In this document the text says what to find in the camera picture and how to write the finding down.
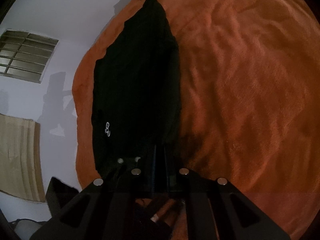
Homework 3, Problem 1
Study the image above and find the barred window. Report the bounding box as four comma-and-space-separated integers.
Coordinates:
0, 29, 59, 83

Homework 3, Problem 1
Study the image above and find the beige cardboard sheet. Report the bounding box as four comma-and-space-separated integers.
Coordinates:
0, 114, 47, 202

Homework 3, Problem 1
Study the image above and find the black garment with white logo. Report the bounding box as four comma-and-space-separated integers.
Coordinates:
91, 0, 184, 178

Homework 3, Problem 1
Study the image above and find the grey rounded object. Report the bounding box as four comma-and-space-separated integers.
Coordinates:
10, 219, 44, 240

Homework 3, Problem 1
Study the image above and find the orange blanket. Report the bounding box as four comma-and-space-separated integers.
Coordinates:
72, 0, 320, 240

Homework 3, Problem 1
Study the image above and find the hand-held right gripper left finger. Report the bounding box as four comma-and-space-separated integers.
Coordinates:
30, 145, 157, 240

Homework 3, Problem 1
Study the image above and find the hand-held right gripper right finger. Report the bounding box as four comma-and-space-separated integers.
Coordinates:
163, 145, 290, 240

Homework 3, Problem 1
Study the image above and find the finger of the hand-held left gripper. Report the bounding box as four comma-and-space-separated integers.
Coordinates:
105, 156, 144, 180

